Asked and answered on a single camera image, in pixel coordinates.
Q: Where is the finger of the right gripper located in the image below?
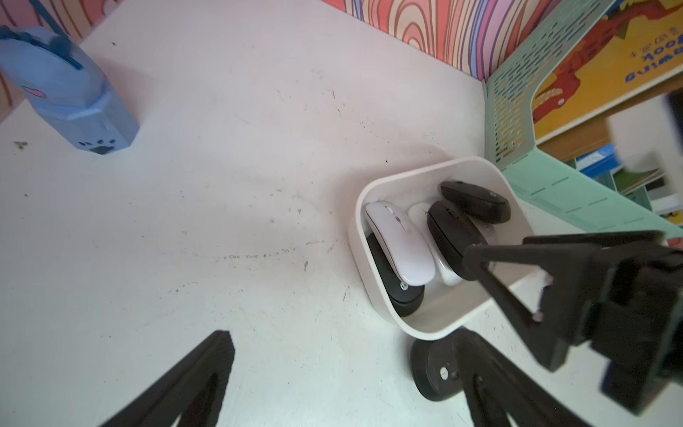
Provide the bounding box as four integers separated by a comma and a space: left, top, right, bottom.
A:
464, 231, 663, 372

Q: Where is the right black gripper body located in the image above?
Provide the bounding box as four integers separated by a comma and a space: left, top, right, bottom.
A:
565, 242, 682, 415

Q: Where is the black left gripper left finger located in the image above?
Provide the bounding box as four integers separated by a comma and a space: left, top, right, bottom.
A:
104, 330, 235, 426

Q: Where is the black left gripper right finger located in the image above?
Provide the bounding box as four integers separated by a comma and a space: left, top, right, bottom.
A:
455, 329, 587, 426

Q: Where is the black mouse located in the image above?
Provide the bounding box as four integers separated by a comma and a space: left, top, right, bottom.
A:
366, 233, 425, 318
410, 337, 462, 402
427, 200, 487, 281
439, 181, 512, 224

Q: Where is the black mouse front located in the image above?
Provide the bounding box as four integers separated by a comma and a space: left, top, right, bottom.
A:
439, 181, 512, 224

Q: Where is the white mouse with buttons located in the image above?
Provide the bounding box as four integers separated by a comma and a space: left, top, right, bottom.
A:
407, 202, 465, 286

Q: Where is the white plastic storage box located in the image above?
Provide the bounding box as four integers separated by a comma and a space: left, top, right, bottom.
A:
349, 157, 535, 341

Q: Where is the green file organizer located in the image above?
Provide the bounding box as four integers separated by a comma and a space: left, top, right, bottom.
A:
485, 1, 682, 238

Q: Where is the colourful picture book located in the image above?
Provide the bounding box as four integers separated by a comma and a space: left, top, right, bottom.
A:
532, 1, 682, 143

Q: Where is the blue pencil case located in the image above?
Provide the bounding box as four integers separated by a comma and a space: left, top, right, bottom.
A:
1, 26, 140, 156

